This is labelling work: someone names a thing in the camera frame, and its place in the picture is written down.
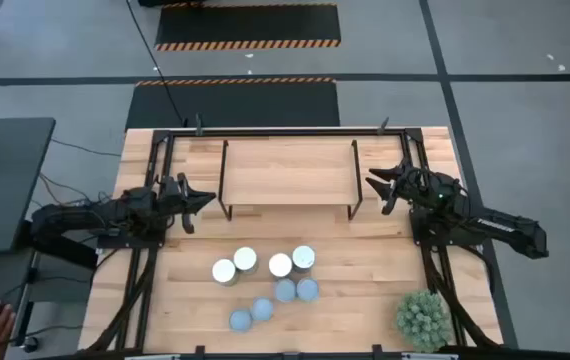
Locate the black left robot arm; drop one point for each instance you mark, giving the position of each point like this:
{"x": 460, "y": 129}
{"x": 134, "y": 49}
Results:
{"x": 90, "y": 217}

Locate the black hazard-striped floor mat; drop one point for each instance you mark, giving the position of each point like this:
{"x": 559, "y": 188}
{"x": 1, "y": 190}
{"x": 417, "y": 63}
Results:
{"x": 247, "y": 25}
{"x": 235, "y": 105}

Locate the blue sweet peas can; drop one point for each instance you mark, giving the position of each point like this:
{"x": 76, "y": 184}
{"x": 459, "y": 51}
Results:
{"x": 303, "y": 258}

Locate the round black caster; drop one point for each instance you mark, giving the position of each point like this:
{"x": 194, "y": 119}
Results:
{"x": 30, "y": 343}

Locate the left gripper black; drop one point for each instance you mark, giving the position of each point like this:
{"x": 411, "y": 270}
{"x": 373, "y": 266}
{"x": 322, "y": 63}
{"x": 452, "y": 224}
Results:
{"x": 170, "y": 197}

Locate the teal rimmed can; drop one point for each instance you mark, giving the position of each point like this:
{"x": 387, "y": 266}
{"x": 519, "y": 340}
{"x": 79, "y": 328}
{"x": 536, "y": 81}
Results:
{"x": 240, "y": 320}

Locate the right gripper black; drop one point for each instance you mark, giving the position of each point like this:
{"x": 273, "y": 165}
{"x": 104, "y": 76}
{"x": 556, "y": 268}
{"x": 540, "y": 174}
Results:
{"x": 407, "y": 184}

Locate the Oranges label can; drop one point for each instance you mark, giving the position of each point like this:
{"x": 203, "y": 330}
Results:
{"x": 224, "y": 271}

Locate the Carrots label can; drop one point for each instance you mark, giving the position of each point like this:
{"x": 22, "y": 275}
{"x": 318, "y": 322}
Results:
{"x": 245, "y": 259}

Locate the Green Peas label can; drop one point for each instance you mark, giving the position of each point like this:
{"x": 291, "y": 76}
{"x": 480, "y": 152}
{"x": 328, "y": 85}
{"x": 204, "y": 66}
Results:
{"x": 285, "y": 290}

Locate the Peaches label can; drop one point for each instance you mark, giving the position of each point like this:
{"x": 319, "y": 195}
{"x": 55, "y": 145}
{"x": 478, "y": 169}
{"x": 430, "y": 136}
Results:
{"x": 280, "y": 265}

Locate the mixed vegetables can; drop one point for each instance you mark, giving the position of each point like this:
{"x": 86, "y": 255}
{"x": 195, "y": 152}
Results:
{"x": 307, "y": 289}

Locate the small green artificial plant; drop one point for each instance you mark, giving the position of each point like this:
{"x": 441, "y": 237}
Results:
{"x": 424, "y": 320}

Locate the black desk foot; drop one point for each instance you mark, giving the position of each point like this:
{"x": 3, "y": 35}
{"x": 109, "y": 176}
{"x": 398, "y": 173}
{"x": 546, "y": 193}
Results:
{"x": 67, "y": 254}

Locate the grey frame clamp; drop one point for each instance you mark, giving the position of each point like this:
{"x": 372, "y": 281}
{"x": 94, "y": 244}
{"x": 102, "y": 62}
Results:
{"x": 198, "y": 125}
{"x": 383, "y": 126}

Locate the grey desk top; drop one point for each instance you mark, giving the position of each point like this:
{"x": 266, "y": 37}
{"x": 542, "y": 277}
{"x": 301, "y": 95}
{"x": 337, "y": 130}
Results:
{"x": 5, "y": 185}

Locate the red tomato can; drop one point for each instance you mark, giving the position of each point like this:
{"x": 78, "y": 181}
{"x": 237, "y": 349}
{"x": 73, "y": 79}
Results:
{"x": 262, "y": 308}

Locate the wooden shelf with black legs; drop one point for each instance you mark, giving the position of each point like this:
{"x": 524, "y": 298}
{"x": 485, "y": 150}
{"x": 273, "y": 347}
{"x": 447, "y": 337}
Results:
{"x": 290, "y": 172}

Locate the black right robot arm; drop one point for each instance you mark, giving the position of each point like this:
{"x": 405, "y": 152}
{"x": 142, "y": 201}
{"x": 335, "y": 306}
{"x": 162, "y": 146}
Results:
{"x": 505, "y": 227}

